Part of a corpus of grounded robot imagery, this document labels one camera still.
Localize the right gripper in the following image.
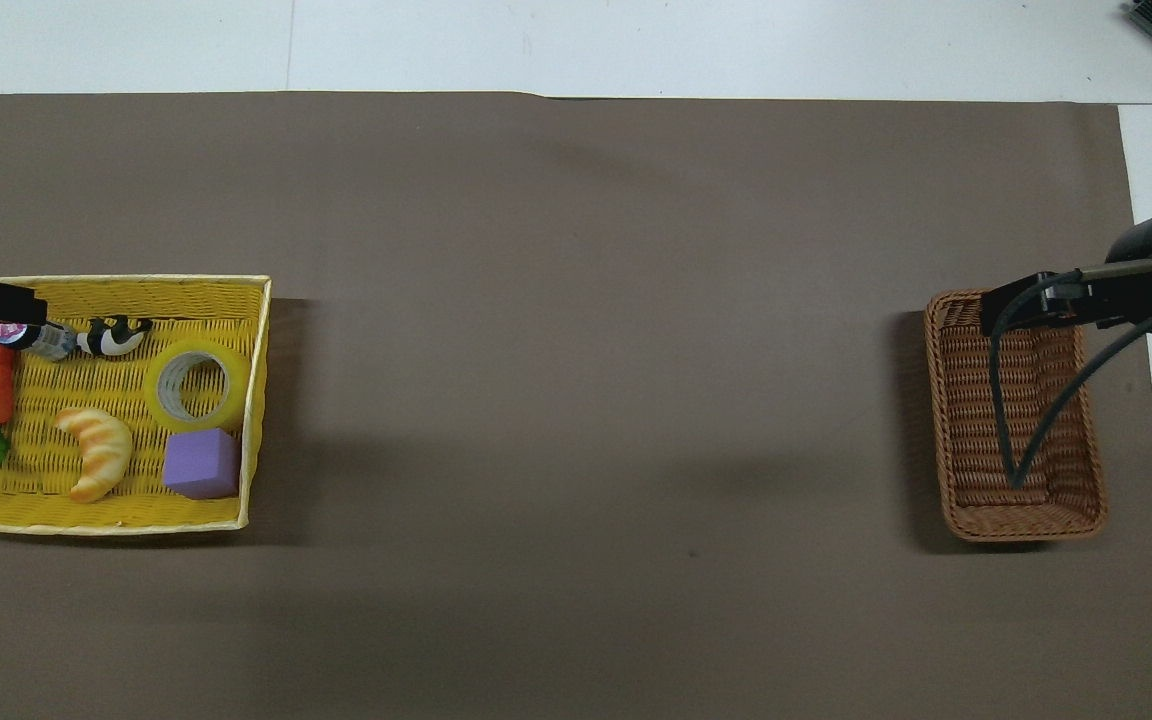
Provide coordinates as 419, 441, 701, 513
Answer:
1084, 211, 1152, 329

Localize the brown wicker basket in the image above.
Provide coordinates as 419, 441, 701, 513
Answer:
924, 289, 1109, 544

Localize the yellow tape roll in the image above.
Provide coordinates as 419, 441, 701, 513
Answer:
143, 338, 254, 434

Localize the yellow woven basket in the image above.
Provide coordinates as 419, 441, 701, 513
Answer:
0, 274, 273, 537

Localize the purple foam cube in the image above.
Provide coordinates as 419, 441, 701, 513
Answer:
161, 427, 243, 501

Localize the black and white toy animal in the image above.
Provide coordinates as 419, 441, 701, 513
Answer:
76, 315, 155, 359

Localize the toy croissant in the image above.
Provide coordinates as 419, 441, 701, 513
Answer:
53, 406, 136, 505

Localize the small bottle with pink label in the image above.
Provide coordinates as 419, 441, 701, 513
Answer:
0, 320, 78, 363

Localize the black cable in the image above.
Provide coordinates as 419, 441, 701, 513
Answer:
987, 268, 1152, 490

